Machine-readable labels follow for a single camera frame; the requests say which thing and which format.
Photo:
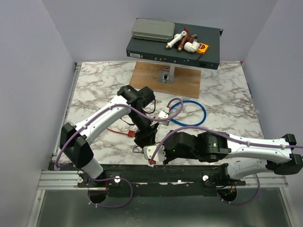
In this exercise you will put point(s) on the brass padlock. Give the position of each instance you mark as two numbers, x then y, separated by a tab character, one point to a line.
136	149

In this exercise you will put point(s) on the red cable padlock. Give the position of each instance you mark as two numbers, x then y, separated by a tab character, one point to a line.
130	133

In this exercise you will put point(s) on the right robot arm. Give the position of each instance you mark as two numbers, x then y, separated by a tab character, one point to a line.
253	155

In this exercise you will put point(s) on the black mounting base plate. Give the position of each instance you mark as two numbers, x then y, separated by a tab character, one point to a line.
123	181

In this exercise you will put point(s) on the white pvc elbow fitting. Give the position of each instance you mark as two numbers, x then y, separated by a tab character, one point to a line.
191	47

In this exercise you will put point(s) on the metal bracket with lock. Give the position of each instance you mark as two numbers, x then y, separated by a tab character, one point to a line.
166	77

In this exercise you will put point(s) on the grey plastic tool case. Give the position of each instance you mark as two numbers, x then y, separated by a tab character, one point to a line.
153	30

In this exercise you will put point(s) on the wooden base board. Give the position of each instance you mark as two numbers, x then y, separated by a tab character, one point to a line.
186	81

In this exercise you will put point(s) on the yellow tape measure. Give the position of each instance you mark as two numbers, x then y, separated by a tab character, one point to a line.
202	48

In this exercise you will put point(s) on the blue cable lock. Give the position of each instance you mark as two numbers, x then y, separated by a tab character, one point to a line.
197	124

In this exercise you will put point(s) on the brown pipe fitting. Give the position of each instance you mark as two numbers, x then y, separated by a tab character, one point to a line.
185	39

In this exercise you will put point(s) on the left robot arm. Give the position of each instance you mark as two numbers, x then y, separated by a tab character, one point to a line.
75	140

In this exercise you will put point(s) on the white pvc pipe fitting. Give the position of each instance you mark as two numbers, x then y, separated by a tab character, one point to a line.
176	38

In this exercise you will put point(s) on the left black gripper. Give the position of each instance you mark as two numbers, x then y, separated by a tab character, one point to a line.
146	136

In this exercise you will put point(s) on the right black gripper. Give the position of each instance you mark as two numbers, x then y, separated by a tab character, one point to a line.
168	157

